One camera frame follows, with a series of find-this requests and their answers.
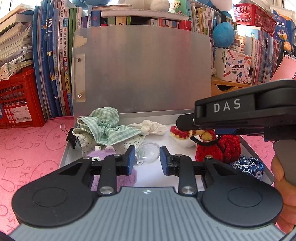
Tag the green checkered cloth bundle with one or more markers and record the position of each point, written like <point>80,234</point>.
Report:
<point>102,129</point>

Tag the dark blue printed box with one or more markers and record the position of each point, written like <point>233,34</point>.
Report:
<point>285,27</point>

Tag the white label printer box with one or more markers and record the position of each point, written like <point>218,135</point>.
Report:
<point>232,66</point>

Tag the silver open storage box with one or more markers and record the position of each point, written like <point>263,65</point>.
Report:
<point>146,73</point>

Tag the red basket on shelf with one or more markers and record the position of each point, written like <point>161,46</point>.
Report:
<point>248,14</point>

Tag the red crochet scrunchie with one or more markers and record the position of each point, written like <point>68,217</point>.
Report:
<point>225,148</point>

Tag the red plastic basket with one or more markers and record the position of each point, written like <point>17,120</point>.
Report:
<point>20,104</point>

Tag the white knotted cloth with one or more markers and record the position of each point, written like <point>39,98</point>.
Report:
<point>148,127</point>

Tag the row of blue books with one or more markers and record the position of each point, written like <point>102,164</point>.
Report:
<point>54,25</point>

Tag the person's right hand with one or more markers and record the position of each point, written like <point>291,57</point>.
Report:
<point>287,218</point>

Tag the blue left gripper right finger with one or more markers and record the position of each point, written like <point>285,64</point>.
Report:
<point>165,158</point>

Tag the blue floral brocade pouch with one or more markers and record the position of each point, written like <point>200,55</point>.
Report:
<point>249,165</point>

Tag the white pink bear plush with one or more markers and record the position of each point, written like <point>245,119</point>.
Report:
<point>153,5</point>

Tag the pink tabletop mat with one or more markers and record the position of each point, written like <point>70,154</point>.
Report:
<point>30,153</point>

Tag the blue elephant plush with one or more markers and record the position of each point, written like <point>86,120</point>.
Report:
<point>84,3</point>

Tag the wooden drawer organizer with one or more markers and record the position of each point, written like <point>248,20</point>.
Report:
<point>220,86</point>

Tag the purple fuzzy monster plush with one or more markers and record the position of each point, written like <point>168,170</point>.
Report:
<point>108,164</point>

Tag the pink cardboard toy house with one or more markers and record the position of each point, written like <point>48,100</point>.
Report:
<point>286,69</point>

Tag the clear plastic dome cap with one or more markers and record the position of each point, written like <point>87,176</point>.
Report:
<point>147,153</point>

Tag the blue round plush ball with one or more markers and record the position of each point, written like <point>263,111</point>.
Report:
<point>223,35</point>

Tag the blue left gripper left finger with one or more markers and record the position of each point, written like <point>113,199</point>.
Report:
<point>130,159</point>

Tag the black binder clip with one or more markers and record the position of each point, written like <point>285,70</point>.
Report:
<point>72,139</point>

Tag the row of upright books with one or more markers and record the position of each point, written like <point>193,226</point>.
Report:
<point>265,52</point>

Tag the white fluffy scrunchie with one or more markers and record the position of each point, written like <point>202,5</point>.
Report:
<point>184,143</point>

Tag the large blue white plush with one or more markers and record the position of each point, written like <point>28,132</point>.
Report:
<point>222,5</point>

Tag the stack of paper books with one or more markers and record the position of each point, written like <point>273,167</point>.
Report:
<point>16,41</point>

